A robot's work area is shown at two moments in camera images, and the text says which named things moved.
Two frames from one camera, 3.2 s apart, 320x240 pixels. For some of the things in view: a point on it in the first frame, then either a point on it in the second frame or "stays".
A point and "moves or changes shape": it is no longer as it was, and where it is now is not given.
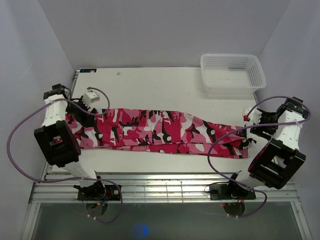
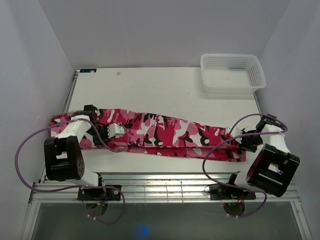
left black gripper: x=85 y=119 -> x=105 y=137
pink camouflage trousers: x=158 y=130 moves or changes shape
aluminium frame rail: x=60 y=188 stays
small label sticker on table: x=85 y=70 stays
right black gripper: x=258 y=130 -> x=244 y=146
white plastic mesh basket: x=231 y=73 stays
